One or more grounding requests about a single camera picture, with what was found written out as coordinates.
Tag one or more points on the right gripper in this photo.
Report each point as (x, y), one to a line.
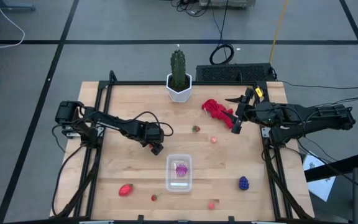
(250, 109)

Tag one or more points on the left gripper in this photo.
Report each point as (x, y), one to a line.
(153, 133)

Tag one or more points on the pink peach toy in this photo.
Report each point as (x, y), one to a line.
(211, 205)
(213, 140)

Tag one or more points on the small strawberry toy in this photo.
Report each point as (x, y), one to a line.
(195, 128)

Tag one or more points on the large red fruit toy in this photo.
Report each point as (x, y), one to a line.
(125, 190)

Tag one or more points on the purple grape cluster toy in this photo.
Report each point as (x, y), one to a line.
(243, 183)

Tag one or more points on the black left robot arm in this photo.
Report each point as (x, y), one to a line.
(113, 124)

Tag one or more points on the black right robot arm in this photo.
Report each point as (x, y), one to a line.
(309, 115)

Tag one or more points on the clear plastic tupperware container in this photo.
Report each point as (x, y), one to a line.
(174, 161)

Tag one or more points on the red cloth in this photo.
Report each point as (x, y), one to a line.
(216, 110)

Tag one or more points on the black keyboard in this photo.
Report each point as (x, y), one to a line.
(228, 73)

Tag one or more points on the white hexagonal plant pot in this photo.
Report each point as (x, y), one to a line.
(179, 97)

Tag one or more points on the green cactus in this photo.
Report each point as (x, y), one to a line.
(178, 68)

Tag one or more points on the white paper sheet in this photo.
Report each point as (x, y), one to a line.
(320, 183)

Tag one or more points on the grey equipment box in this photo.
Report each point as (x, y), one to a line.
(228, 3)

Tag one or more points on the black bar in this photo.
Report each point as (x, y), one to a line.
(337, 168)

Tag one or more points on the black aluminium frame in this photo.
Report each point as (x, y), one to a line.
(135, 83)

